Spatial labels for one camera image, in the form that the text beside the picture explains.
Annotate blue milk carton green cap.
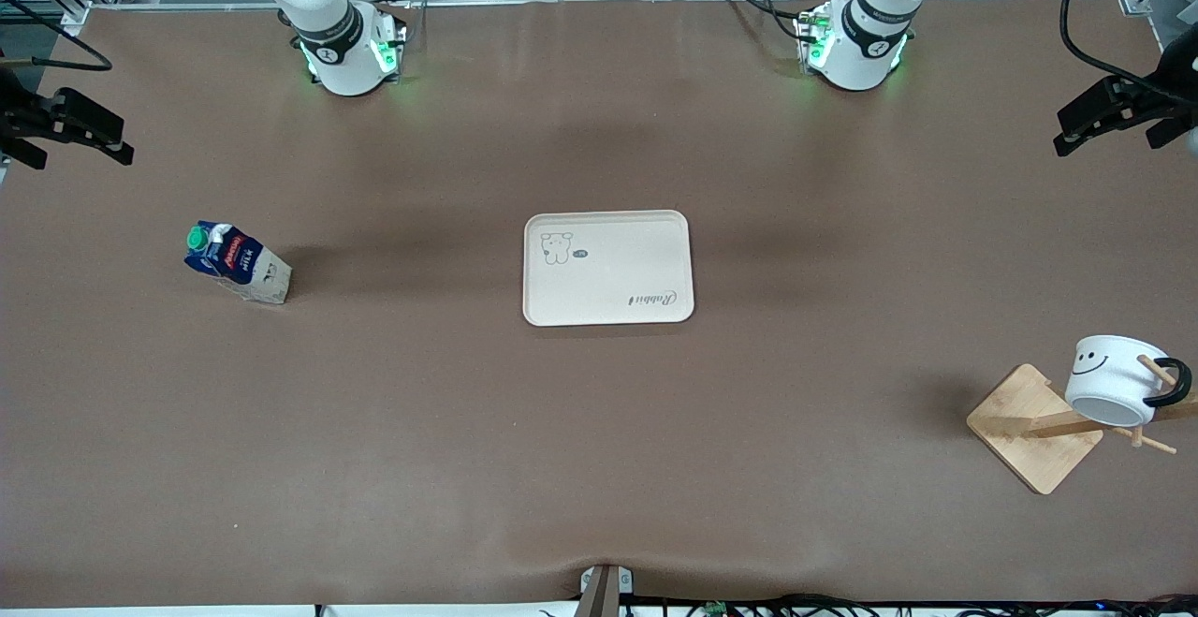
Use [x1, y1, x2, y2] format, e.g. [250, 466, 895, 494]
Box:
[183, 220, 293, 306]

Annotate white smiley cup black handle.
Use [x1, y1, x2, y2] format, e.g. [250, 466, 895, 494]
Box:
[1064, 334, 1193, 428]

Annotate cream tray with dog print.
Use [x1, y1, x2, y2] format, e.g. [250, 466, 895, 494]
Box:
[522, 210, 695, 328]

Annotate wooden mug stand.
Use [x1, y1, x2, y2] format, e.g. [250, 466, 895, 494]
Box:
[966, 355, 1198, 495]

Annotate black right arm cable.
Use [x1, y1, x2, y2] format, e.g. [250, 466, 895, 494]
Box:
[0, 0, 114, 72]

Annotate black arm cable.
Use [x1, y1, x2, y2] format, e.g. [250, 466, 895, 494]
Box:
[0, 0, 114, 72]
[1059, 0, 1171, 89]

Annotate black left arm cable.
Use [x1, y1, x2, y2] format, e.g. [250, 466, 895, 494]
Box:
[1059, 0, 1171, 89]

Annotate black cables at arm base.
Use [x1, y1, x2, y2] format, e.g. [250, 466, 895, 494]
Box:
[718, 0, 817, 41]

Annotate metal table edge bracket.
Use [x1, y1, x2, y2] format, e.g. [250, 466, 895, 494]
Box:
[577, 563, 636, 617]

